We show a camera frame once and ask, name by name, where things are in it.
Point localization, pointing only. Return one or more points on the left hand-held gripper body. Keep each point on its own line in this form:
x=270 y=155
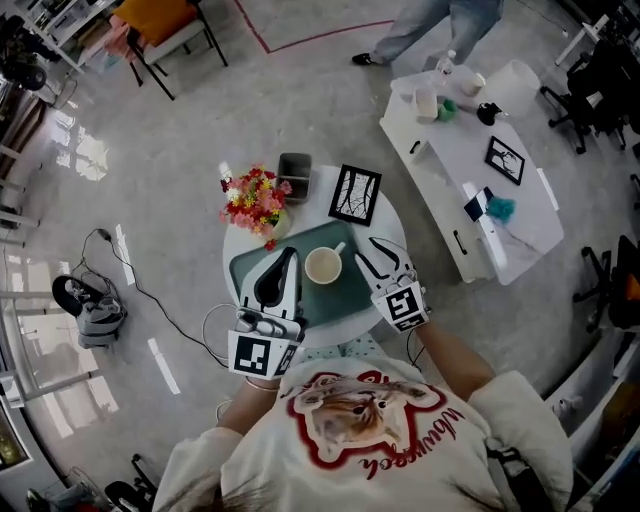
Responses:
x=250 y=352

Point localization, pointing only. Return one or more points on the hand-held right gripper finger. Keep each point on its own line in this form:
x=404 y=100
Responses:
x=402 y=257
x=371 y=272

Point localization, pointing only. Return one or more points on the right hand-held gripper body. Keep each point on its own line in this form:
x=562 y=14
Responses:
x=402 y=305

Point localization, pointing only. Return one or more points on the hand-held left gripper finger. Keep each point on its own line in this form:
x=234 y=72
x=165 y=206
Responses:
x=260 y=282
x=294 y=290

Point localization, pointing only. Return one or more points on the green tray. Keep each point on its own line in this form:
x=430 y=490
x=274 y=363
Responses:
x=340 y=305

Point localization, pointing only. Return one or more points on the person's right forearm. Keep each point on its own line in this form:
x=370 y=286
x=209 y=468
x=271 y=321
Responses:
x=450 y=357

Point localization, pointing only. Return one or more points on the person's left forearm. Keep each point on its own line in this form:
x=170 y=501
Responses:
x=245 y=407

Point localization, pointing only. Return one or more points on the green cup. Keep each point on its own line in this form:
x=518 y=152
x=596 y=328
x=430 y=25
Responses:
x=448 y=110

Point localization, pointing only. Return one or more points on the round white side table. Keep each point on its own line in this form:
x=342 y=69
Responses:
x=390 y=225

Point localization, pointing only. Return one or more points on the white vase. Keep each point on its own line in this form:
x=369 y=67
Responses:
x=281 y=225

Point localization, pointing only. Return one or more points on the light patterned trousers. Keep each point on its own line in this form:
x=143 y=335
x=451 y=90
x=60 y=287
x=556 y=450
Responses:
x=350 y=347

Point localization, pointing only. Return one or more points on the red and pink flower bouquet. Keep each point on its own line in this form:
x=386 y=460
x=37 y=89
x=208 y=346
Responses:
x=252 y=200

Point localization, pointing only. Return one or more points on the smartphone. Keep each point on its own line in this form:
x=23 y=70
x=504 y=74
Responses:
x=477 y=205

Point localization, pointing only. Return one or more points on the white marble-look coffee table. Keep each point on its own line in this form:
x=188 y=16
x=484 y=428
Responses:
x=450 y=165

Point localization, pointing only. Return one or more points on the teal fluffy duster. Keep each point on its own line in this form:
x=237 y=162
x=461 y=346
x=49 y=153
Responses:
x=501 y=209

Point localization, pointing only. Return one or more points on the grey box container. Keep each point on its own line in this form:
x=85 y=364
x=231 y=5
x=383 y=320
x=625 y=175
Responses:
x=295 y=175

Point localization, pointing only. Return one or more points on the white cat print sweatshirt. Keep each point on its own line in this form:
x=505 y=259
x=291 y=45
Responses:
x=450 y=450

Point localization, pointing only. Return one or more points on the white square container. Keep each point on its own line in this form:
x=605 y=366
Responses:
x=426 y=105

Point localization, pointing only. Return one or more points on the grey backpack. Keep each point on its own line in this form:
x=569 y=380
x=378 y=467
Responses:
x=97 y=312

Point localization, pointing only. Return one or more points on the small white mug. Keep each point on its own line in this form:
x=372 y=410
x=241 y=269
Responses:
x=472 y=84

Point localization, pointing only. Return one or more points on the clear water bottle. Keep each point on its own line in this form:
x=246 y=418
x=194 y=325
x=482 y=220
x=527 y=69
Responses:
x=444 y=67

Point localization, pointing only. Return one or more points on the white table lamp, black base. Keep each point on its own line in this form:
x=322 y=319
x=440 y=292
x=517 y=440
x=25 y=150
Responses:
x=515 y=87

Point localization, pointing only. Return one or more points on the black office chair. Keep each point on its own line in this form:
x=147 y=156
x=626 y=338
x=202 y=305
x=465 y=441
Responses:
x=595 y=90
x=620 y=280

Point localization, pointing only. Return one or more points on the black-framed chair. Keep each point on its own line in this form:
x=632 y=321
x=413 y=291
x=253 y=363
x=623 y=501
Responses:
x=175 y=47

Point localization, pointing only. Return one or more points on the orange cushion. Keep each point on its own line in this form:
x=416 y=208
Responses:
x=155 y=20

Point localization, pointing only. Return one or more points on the white desk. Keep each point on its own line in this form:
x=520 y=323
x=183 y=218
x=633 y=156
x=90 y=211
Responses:
x=582 y=37

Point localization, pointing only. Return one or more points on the white shelf unit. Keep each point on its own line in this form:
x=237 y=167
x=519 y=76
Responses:
x=60 y=25

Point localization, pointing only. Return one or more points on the black frame with branch picture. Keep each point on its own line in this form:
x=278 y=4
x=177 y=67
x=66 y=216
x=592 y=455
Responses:
x=354 y=195

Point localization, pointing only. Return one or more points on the black frame with deer picture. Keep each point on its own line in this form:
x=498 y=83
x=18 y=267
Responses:
x=505 y=160

